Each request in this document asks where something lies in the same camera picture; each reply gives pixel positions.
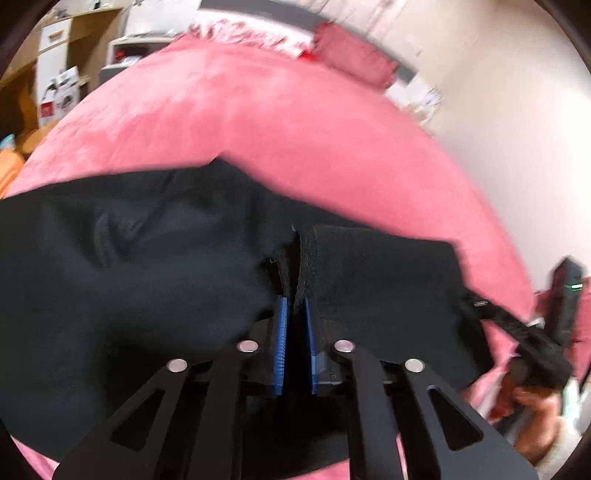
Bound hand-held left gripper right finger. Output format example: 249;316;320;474
302;298;539;480

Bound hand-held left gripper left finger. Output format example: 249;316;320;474
53;295;291;480

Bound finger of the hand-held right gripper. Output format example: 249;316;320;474
475;300;573;391

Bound black pants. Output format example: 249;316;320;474
0;157;492;476

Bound person's right forearm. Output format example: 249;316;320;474
536;415;585;480

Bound person's right hand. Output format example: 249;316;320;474
492;369;566;464

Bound pink bed blanket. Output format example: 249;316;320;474
0;32;539;480

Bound pink ruffled pillow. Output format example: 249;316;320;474
314;21;400;88

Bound pink floral garment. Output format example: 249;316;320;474
187;21;315;56

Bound white and red cardboard box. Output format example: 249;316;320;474
38;66;80;127

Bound white open nightstand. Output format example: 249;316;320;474
99;34;185;81

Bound wooden shelf cabinet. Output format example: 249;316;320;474
0;7;123;153

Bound white cabinet door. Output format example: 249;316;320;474
34;18;75;107

